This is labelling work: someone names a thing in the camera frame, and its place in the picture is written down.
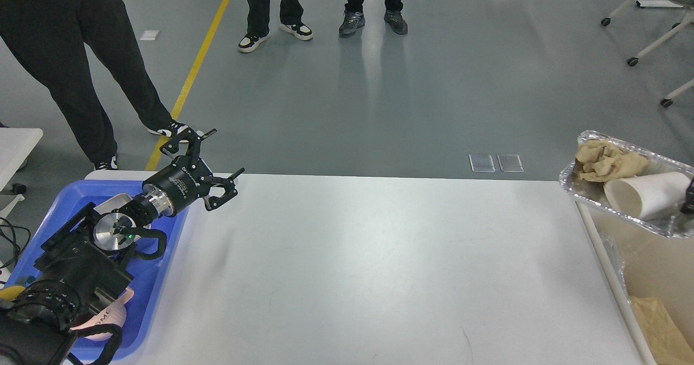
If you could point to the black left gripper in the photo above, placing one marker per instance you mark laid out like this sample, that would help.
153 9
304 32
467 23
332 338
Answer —
177 186

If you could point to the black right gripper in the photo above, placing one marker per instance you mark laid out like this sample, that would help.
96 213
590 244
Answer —
687 207

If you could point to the aluminium foil tray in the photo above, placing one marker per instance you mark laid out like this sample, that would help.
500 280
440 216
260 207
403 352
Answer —
677 225

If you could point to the cream cup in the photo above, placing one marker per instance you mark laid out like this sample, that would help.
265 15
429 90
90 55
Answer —
648 197

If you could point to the stainless steel tray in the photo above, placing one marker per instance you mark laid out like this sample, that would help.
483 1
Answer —
112 205

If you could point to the brown paper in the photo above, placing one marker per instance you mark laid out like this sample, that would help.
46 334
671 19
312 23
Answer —
601 161
664 339

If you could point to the pink ribbed mug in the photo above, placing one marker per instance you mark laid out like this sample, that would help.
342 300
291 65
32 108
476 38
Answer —
116 313

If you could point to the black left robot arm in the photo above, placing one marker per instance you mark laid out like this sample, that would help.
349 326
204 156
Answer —
83 266

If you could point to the cream plastic bin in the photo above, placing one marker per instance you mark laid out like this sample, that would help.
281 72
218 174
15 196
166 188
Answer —
639 264

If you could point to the blue plastic bin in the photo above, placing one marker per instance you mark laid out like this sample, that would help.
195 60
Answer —
148 276

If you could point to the brown paper in bin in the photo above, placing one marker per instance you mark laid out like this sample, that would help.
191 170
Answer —
664 339

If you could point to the clear floor plate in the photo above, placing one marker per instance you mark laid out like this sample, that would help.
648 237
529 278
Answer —
510 163
482 163

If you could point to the white side table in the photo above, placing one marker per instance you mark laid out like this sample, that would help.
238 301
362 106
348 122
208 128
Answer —
16 145

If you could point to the white rolling chair base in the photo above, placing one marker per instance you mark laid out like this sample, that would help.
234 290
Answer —
645 30

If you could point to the dark teal mug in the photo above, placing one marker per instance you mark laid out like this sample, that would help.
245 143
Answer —
10 293

